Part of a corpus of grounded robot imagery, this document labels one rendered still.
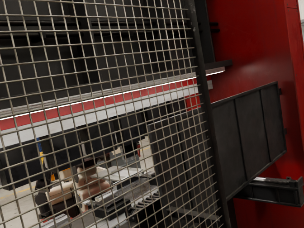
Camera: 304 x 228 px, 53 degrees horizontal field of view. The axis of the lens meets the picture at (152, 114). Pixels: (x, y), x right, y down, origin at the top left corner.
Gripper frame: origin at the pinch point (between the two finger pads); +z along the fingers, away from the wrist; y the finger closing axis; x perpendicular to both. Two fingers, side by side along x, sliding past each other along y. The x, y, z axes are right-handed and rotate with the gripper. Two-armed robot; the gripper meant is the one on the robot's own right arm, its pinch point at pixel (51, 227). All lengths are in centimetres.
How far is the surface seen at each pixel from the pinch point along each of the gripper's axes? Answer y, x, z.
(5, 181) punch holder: 42, -32, -32
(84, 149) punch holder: 40, 8, -33
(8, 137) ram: 47, -28, -47
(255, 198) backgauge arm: 83, 70, 25
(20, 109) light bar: 69, -32, -52
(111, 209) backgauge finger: 64, -8, -7
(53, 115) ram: 50, -8, -51
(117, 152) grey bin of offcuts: -154, 203, -16
